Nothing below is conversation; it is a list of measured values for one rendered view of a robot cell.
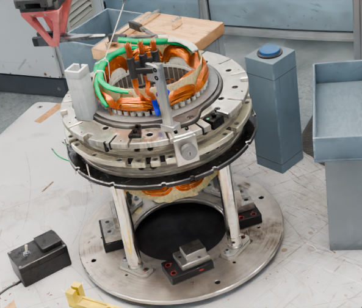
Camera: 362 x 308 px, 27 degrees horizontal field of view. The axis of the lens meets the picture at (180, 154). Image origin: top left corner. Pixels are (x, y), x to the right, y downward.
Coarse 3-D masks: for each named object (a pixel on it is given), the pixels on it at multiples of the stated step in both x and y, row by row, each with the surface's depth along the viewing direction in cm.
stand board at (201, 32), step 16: (144, 16) 165; (160, 16) 164; (176, 16) 162; (160, 32) 156; (176, 32) 155; (192, 32) 154; (208, 32) 153; (224, 32) 157; (96, 48) 155; (112, 48) 153
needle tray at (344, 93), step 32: (320, 64) 135; (352, 64) 134; (320, 96) 133; (352, 96) 132; (320, 128) 124; (352, 128) 123; (320, 160) 117; (352, 160) 116; (352, 192) 128; (352, 224) 132
